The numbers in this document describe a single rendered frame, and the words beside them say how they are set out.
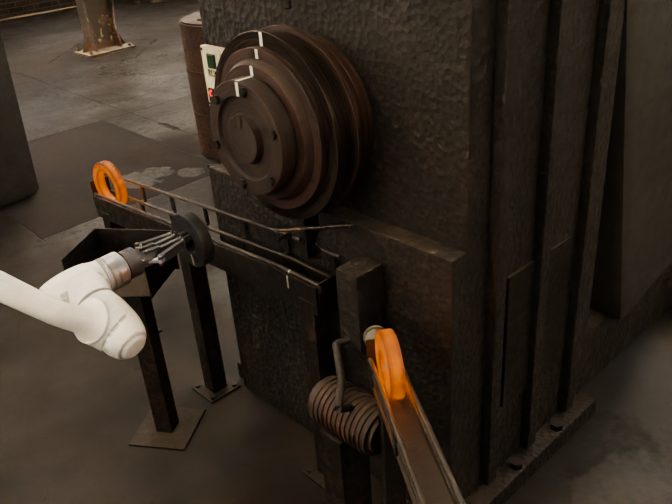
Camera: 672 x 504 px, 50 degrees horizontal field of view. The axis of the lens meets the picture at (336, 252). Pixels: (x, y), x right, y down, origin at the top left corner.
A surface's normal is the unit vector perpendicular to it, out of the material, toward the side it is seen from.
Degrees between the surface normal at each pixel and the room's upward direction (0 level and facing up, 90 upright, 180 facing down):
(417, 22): 90
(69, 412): 1
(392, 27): 90
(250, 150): 90
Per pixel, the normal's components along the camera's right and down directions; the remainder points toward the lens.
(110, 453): -0.07, -0.88
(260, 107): -0.72, 0.37
